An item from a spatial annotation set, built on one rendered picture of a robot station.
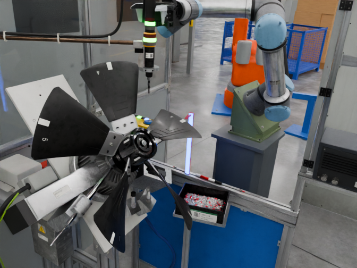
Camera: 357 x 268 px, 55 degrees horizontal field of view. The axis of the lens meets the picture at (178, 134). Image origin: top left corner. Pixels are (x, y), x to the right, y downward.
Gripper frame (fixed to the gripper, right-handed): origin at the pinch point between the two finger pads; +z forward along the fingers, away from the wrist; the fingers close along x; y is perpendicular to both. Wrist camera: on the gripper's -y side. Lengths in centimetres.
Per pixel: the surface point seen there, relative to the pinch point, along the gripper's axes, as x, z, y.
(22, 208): 9, 46, 53
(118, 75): 15.0, -4.5, 25.8
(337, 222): -73, -172, 167
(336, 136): -62, -37, 42
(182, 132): -6, -18, 49
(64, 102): 10.5, 26.5, 27.4
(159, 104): 70, -119, 81
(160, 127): 1.2, -13.6, 47.1
